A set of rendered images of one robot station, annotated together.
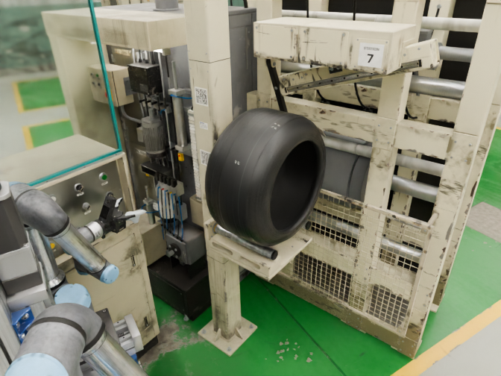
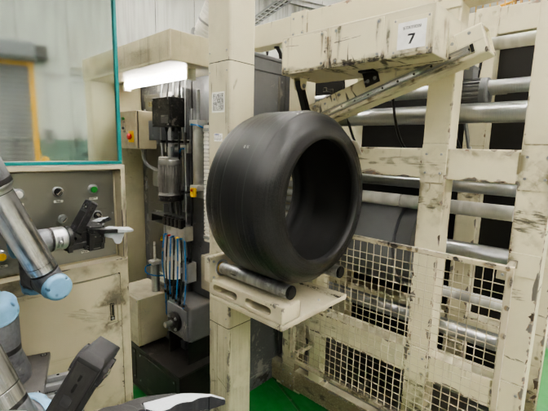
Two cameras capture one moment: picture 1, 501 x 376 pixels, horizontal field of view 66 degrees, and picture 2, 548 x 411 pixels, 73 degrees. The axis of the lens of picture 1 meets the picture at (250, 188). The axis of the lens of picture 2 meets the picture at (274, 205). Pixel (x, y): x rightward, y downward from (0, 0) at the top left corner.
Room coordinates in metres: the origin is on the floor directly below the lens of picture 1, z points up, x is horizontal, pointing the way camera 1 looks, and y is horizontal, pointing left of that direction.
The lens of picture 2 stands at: (0.20, -0.11, 1.35)
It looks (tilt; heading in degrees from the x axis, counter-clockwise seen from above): 9 degrees down; 4
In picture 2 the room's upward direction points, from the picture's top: 1 degrees clockwise
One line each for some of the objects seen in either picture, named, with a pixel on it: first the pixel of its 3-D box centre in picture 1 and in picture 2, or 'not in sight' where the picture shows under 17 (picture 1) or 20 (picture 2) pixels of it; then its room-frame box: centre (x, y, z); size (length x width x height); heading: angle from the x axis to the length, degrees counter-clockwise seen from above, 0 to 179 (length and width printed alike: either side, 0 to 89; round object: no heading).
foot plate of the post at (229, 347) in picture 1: (227, 328); not in sight; (1.66, 0.16, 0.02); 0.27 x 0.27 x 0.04; 51
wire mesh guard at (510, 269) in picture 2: (332, 251); (374, 324); (1.63, -0.44, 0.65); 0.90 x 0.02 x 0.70; 51
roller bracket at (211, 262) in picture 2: (233, 213); (246, 258); (1.63, 0.09, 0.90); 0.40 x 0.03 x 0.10; 141
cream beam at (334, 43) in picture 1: (329, 42); (363, 51); (1.67, -0.34, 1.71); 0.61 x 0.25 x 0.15; 51
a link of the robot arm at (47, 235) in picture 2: (77, 241); (31, 244); (1.24, 0.70, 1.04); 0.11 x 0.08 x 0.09; 146
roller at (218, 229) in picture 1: (244, 240); (253, 279); (1.41, 0.03, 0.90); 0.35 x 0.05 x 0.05; 51
